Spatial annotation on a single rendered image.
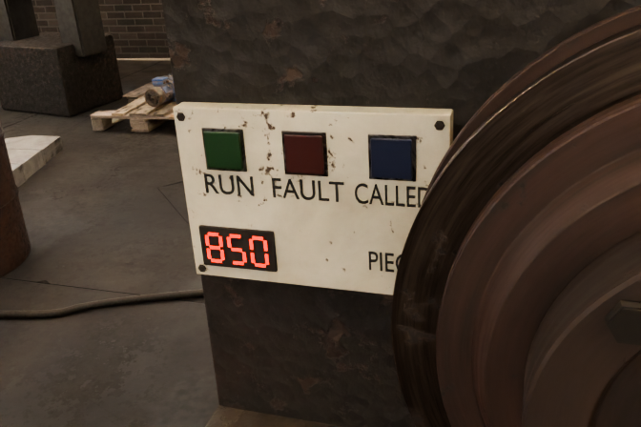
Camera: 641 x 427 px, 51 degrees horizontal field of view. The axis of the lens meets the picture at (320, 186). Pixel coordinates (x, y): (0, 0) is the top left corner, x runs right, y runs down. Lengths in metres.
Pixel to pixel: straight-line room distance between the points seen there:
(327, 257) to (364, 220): 0.06
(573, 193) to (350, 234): 0.27
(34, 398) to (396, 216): 1.97
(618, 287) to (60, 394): 2.19
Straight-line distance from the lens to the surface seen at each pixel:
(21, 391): 2.53
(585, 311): 0.39
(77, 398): 2.41
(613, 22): 0.49
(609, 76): 0.43
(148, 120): 5.04
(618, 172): 0.42
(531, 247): 0.43
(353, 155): 0.60
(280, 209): 0.65
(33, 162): 4.57
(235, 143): 0.63
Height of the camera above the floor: 1.40
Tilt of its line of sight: 22 degrees down
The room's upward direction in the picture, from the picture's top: 4 degrees counter-clockwise
